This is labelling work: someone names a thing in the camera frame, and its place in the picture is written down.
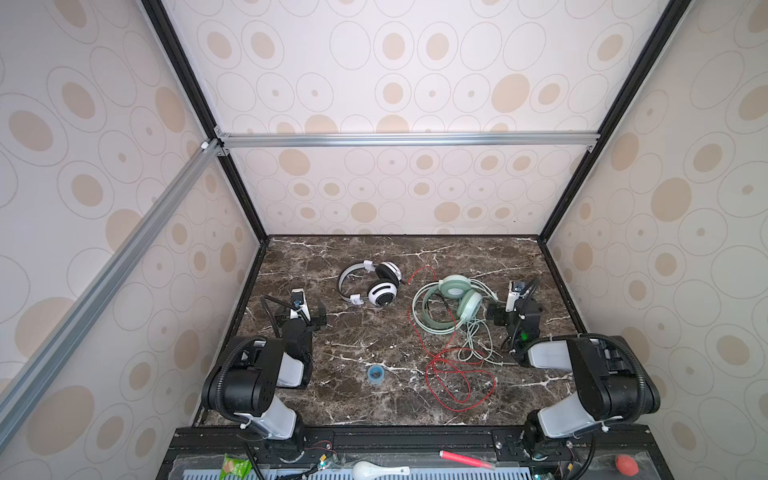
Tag red headphone cable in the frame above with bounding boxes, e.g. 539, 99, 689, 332
400, 266, 498, 413

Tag white black headphones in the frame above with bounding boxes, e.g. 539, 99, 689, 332
337, 260, 403, 307

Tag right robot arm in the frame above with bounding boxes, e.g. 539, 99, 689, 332
489, 297, 661, 454

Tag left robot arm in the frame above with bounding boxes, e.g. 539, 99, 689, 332
201, 296, 327, 450

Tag mint green headphones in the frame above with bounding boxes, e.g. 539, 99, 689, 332
411, 274, 484, 335

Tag small blue tape roll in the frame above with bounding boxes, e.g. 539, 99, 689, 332
366, 364, 385, 385

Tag pink marker pen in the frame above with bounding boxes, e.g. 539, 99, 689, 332
439, 450, 495, 470

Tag green snack packet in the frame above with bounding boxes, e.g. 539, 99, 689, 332
219, 455, 253, 480

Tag white plastic spoon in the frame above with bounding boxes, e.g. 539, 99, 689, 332
352, 461, 411, 480

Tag red ball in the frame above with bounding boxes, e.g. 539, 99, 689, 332
615, 454, 639, 477

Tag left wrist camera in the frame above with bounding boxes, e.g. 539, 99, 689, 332
289, 288, 311, 324

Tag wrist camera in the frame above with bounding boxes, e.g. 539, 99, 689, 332
505, 280, 526, 312
289, 288, 311, 324

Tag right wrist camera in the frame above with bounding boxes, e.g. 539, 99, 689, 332
505, 280, 526, 312

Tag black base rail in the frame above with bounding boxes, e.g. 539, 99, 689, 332
173, 424, 655, 466

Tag horizontal aluminium rail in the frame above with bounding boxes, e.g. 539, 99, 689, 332
222, 131, 600, 148

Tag left diagonal aluminium rail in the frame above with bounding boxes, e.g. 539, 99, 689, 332
1, 138, 223, 449

